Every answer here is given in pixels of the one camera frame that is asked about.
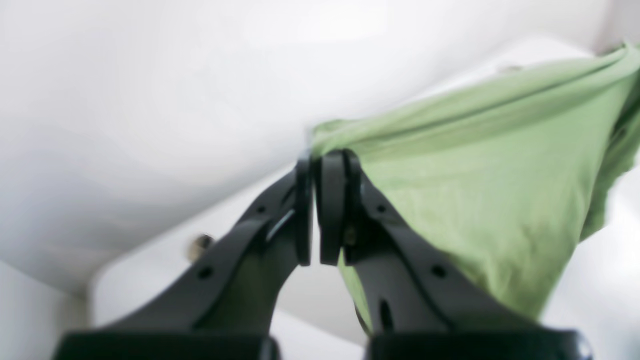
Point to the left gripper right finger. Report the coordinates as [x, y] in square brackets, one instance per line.
[421, 306]

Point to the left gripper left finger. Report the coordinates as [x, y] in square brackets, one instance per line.
[220, 308]

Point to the olive green T-shirt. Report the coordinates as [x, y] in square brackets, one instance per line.
[509, 175]

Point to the right table cable grommet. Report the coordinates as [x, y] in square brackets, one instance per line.
[198, 246]

